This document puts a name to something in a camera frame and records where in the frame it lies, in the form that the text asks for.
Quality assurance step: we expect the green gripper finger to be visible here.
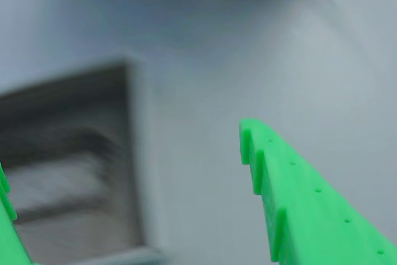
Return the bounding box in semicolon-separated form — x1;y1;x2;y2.
0;161;33;265
238;117;397;265

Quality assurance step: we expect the white rectangular box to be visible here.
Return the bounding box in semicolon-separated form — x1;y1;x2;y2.
0;56;167;265

